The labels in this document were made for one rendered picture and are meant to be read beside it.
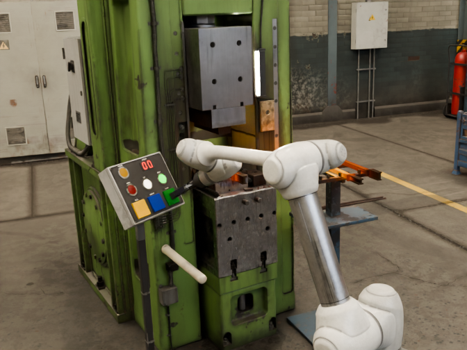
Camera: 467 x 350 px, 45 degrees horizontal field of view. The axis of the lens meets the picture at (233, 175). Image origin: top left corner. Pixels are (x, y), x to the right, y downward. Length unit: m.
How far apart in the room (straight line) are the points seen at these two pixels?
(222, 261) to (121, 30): 1.36
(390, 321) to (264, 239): 1.26
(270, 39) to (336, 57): 6.75
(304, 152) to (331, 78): 8.03
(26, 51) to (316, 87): 4.64
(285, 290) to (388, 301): 1.65
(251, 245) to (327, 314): 1.26
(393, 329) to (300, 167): 0.66
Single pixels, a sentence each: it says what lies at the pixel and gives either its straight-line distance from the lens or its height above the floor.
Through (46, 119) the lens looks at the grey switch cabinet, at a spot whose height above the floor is 0.57.
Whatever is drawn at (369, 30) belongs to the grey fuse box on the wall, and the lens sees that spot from 10.03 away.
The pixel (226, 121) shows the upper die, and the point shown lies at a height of 1.30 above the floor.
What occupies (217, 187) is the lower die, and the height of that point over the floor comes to 0.96.
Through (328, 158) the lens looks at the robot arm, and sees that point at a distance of 1.98.
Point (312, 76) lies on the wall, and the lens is 9.75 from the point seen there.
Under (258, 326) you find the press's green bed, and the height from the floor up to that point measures 0.10.
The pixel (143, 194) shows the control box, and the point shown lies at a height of 1.05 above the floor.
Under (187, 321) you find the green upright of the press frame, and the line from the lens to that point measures 3.36.
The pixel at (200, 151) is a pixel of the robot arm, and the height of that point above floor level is 1.30.
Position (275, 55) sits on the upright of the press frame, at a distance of 3.23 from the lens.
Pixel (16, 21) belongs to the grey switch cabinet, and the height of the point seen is 1.86.
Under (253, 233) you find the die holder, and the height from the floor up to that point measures 0.67.
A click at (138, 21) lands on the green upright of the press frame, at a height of 1.81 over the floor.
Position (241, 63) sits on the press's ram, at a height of 1.58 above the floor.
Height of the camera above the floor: 1.82
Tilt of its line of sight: 16 degrees down
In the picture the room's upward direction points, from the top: 2 degrees counter-clockwise
